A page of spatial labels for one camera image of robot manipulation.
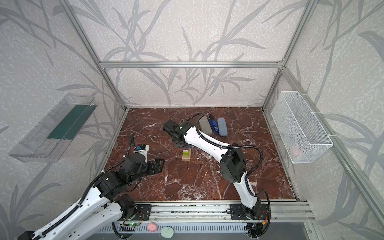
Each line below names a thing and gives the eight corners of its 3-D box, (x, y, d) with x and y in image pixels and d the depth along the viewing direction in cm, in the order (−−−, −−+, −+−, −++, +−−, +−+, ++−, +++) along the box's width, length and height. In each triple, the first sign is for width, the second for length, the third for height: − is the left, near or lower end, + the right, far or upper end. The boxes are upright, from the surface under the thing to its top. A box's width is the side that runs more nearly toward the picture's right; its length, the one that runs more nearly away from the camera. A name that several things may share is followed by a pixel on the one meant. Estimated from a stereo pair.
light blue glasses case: (218, 136, 105) (219, 133, 102) (217, 121, 115) (217, 117, 112) (227, 136, 105) (228, 133, 102) (225, 121, 115) (226, 117, 112)
